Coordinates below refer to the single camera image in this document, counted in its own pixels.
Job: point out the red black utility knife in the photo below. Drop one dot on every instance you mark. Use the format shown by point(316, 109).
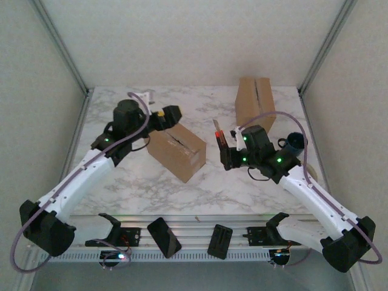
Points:
point(220, 139)

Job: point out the brown cardboard box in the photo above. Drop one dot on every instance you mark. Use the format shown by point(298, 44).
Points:
point(253, 103)
point(182, 154)

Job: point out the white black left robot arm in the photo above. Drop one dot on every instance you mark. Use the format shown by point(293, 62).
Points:
point(82, 179)

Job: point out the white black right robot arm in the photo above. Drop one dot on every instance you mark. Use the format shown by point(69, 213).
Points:
point(312, 200)

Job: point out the dark blue mug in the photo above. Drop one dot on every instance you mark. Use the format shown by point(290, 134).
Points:
point(295, 142)

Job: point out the black plastic holder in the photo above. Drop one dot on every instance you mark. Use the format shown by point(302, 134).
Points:
point(219, 242)

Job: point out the black smartphone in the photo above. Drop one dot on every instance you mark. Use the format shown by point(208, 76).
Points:
point(163, 238)

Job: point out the controller board with green light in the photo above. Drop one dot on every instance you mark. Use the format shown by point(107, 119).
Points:
point(116, 257)
point(280, 259)

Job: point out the aluminium table edge rail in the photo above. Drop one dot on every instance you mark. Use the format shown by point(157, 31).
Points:
point(80, 121)
point(304, 106)

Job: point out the aluminium rail base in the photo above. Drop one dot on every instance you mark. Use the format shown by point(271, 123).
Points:
point(194, 225)

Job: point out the aluminium frame post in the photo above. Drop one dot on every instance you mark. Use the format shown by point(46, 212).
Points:
point(327, 45)
point(60, 45)

